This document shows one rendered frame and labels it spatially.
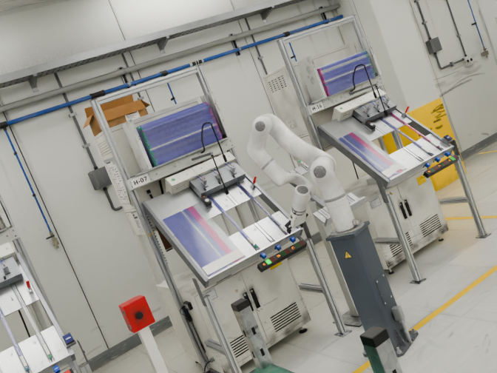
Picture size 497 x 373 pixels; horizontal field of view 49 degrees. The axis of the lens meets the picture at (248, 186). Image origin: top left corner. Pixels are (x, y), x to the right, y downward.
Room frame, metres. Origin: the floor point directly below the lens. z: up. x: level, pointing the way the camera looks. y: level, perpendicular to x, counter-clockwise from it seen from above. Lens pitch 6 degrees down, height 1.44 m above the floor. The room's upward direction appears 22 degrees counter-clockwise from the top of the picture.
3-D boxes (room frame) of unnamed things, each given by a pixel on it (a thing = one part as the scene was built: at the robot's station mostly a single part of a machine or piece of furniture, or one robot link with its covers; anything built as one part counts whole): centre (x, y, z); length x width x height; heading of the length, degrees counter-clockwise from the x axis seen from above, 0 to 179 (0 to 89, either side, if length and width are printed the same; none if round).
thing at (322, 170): (2.88, -0.40, 1.00); 0.19 x 0.12 x 0.24; 159
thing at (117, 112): (3.78, 0.52, 1.82); 0.68 x 0.30 x 0.20; 118
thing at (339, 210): (2.91, -0.41, 0.79); 0.19 x 0.19 x 0.18
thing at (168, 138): (3.57, 0.29, 1.52); 0.51 x 0.13 x 0.27; 118
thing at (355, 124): (4.17, -0.98, 0.65); 1.01 x 0.73 x 1.29; 28
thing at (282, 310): (3.65, 0.40, 0.31); 0.70 x 0.65 x 0.62; 118
